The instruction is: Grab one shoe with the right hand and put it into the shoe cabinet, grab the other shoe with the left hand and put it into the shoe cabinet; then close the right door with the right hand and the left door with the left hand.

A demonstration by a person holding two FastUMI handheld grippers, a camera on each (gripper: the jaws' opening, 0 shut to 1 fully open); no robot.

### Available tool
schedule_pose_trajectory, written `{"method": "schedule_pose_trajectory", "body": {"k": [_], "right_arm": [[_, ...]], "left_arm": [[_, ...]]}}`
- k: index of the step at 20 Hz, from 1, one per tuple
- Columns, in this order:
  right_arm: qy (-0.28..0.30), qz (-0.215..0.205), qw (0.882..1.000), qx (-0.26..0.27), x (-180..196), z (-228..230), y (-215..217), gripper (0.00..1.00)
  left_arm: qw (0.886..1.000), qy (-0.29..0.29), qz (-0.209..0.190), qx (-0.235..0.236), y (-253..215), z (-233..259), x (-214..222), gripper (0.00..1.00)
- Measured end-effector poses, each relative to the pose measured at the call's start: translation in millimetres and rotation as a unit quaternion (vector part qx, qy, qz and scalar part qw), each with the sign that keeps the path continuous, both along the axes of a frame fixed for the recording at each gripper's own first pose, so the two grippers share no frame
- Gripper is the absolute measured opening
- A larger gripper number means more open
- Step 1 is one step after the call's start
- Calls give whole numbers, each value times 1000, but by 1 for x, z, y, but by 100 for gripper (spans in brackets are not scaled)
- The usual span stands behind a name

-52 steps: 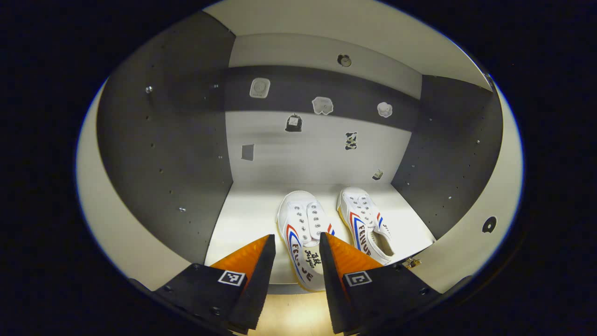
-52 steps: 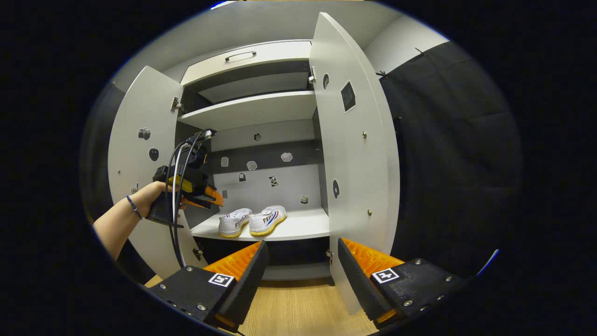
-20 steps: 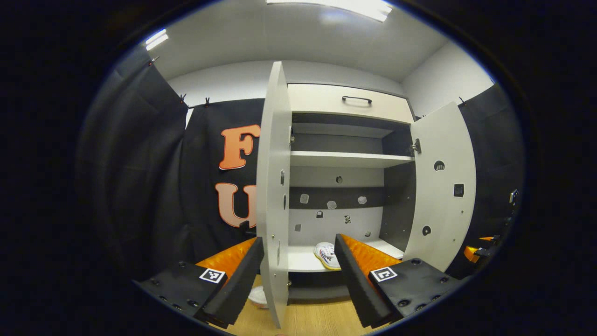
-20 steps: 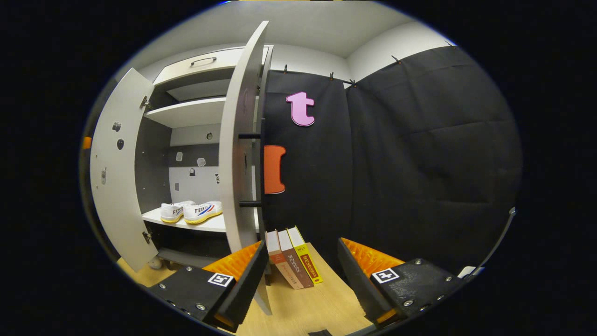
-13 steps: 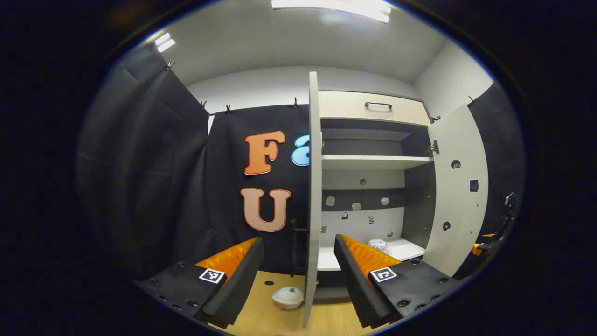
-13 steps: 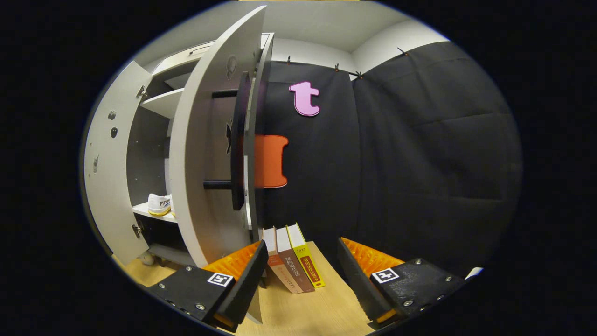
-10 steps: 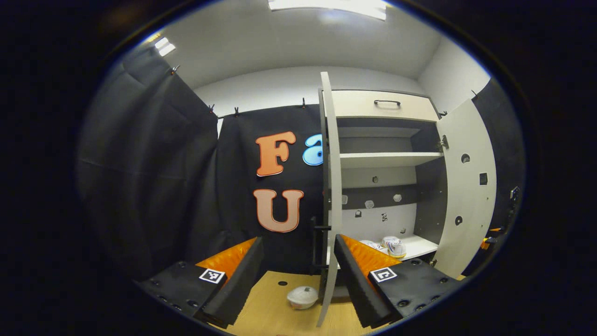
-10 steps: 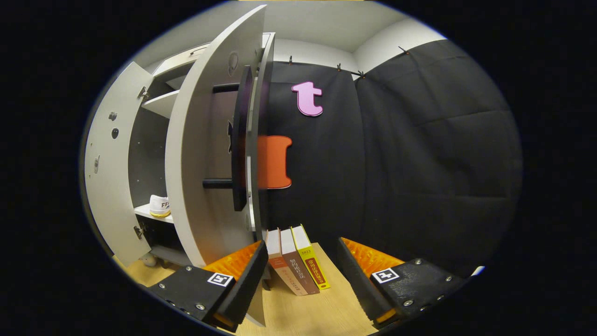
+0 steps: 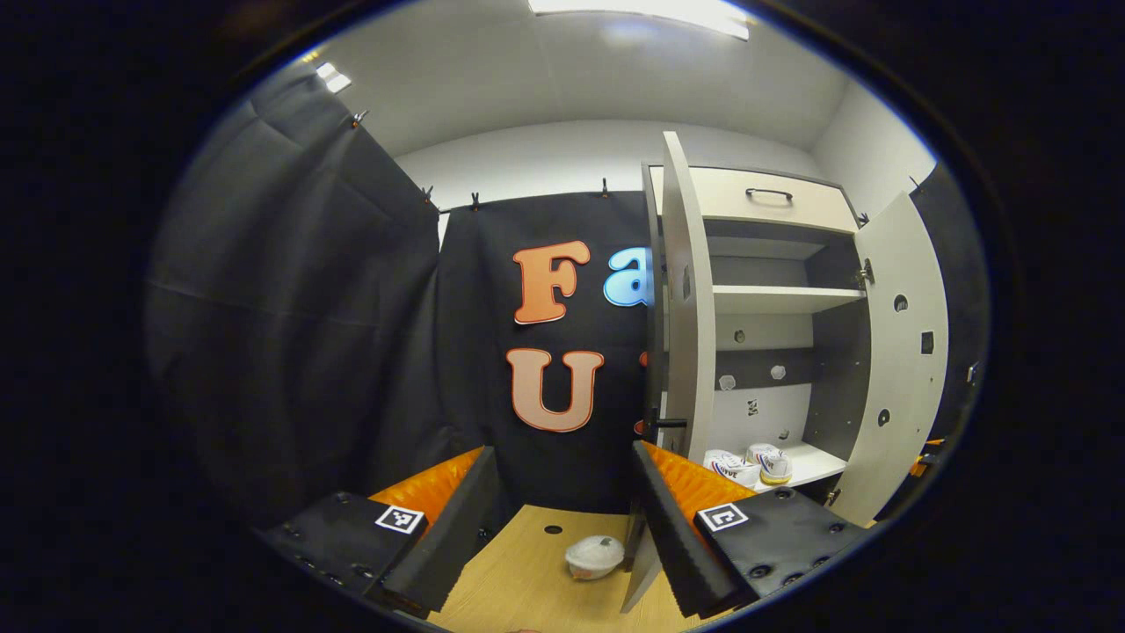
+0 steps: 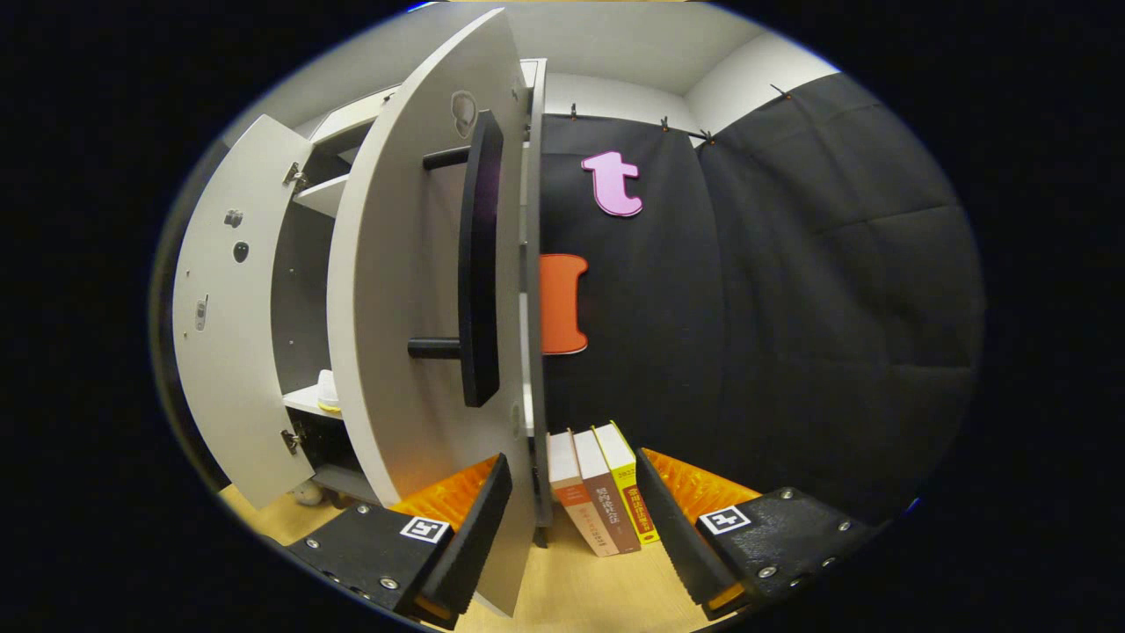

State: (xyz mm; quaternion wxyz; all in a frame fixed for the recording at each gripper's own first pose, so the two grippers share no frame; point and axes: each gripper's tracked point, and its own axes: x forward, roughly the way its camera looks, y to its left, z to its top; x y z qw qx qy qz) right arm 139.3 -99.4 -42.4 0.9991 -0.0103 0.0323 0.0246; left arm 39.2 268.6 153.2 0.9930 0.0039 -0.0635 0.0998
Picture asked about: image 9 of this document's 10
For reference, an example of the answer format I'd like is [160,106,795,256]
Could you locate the long ceiling light panel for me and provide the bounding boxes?
[527,0,752,41]

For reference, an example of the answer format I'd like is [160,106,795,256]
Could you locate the white cabinet door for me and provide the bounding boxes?
[620,130,717,615]
[826,192,950,528]

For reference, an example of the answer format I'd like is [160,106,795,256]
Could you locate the white cabinet drawer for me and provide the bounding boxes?
[649,164,858,234]

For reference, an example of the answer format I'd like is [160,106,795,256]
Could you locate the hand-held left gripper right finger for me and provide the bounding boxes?
[628,440,871,621]

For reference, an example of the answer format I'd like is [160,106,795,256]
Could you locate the white shoe red blue stripes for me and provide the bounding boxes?
[703,449,762,490]
[747,443,794,486]

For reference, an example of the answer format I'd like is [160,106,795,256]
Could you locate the white shoe cabinet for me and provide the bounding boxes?
[642,163,871,511]

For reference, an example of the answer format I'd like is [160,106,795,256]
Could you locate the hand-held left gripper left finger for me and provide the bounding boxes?
[250,444,500,621]

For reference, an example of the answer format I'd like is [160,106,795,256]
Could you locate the black backdrop cloth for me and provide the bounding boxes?
[145,66,992,528]

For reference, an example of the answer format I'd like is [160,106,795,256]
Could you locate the white crumpled plastic bag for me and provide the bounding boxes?
[565,535,626,581]

